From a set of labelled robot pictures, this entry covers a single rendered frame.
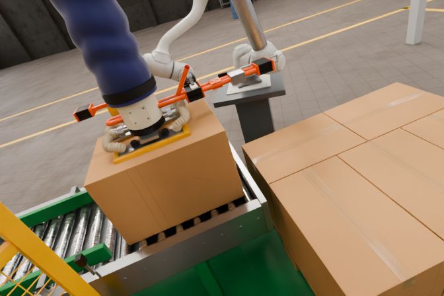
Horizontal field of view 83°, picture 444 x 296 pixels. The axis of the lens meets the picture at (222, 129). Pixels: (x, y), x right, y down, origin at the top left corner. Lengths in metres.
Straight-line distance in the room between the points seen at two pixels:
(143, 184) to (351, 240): 0.84
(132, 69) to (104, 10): 0.21
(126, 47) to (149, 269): 0.92
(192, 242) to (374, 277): 0.68
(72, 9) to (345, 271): 1.26
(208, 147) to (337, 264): 0.64
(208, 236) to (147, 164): 0.42
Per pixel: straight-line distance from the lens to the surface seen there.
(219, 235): 1.21
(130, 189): 1.13
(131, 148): 1.14
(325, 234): 1.14
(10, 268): 1.80
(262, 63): 1.19
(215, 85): 1.15
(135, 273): 1.29
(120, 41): 1.02
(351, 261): 1.09
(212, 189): 1.20
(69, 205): 1.78
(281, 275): 1.67
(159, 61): 1.40
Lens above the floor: 1.49
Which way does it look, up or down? 31 degrees down
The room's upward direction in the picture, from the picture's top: 18 degrees counter-clockwise
